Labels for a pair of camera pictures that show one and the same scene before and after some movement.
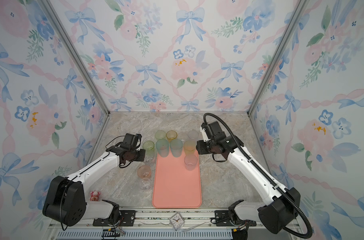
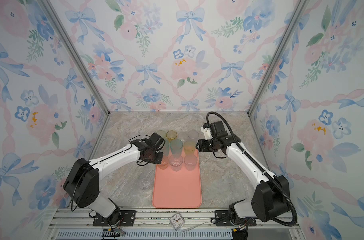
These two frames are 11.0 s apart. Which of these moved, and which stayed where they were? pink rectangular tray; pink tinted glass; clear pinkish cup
Moved: pink tinted glass
Stayed: clear pinkish cup; pink rectangular tray
